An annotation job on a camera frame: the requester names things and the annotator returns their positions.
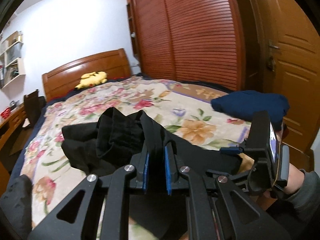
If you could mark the dark padded jacket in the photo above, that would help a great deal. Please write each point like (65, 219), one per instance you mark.
(15, 205)

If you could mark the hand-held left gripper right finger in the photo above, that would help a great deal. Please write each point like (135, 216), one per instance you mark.
(168, 172)

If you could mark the yellow plush toy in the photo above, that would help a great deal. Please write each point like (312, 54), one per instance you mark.
(91, 78)

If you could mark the dark brown chair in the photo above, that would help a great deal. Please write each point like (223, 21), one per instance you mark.
(32, 110)

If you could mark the red basket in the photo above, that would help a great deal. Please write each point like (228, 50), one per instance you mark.
(5, 112)

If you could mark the wooden bed headboard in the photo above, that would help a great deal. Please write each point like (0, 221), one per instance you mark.
(87, 65)

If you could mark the wooden door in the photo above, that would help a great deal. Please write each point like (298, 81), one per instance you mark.
(295, 67)

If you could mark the person's right forearm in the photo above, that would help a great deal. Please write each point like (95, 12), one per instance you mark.
(297, 180)

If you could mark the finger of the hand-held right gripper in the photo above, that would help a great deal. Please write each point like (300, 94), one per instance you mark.
(231, 150)
(237, 176)

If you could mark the grey paper bag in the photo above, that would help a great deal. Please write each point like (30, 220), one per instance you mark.
(13, 52)

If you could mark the floral blanket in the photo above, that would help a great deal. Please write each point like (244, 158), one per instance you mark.
(112, 100)

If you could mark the wooden desk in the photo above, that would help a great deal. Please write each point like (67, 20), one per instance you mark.
(7, 135)

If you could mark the grey metal box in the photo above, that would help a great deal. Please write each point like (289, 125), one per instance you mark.
(14, 103)

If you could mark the wooden slatted wardrobe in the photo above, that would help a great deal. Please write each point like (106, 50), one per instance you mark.
(187, 30)

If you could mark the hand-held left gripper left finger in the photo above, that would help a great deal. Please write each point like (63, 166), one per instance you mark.
(145, 172)

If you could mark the folded navy cloth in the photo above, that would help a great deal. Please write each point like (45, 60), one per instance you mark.
(250, 105)

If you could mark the white wall shelf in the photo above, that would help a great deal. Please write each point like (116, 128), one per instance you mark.
(21, 67)

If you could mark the black shirt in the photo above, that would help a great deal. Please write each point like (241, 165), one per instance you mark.
(117, 135)

